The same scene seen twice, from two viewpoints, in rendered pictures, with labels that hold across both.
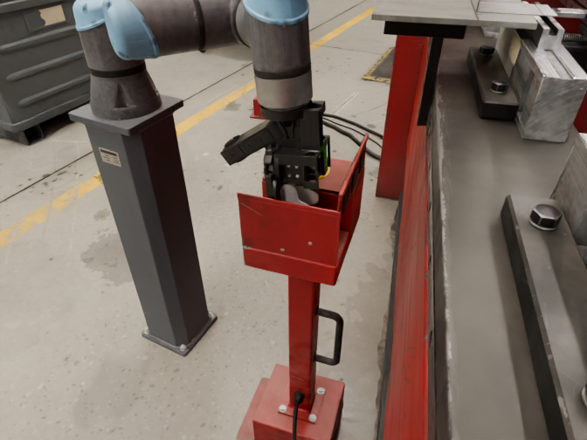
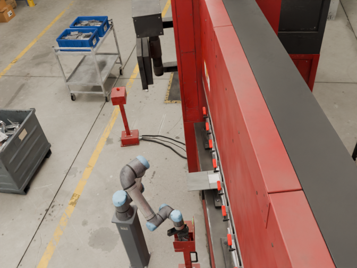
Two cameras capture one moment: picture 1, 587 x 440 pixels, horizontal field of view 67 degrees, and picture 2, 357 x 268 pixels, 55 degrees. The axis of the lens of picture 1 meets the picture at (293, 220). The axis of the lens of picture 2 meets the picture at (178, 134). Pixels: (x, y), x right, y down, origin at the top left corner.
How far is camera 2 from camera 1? 2.08 m
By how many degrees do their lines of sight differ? 11
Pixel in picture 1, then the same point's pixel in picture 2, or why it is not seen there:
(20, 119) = (21, 185)
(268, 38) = (177, 223)
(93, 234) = (87, 233)
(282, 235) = (183, 245)
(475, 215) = (217, 241)
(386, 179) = not seen: hidden behind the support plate
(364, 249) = (192, 208)
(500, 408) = not seen: outside the picture
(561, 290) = (227, 256)
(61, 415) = not seen: outside the picture
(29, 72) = (20, 164)
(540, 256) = (225, 250)
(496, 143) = (219, 217)
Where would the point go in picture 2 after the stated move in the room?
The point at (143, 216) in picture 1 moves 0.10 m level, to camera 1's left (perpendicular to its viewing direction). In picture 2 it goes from (134, 238) to (122, 242)
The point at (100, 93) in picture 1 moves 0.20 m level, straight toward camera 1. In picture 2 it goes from (121, 216) to (136, 232)
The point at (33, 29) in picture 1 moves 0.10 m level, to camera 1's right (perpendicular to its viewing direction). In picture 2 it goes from (18, 145) to (27, 143)
